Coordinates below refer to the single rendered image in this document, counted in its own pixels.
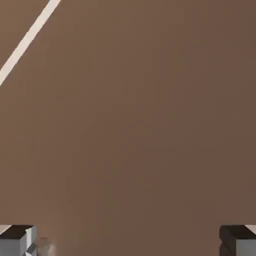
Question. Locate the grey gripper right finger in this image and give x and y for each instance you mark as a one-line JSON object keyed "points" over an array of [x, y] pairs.
{"points": [[242, 245]]}

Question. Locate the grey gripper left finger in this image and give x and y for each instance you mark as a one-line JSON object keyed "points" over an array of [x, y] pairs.
{"points": [[14, 243]]}

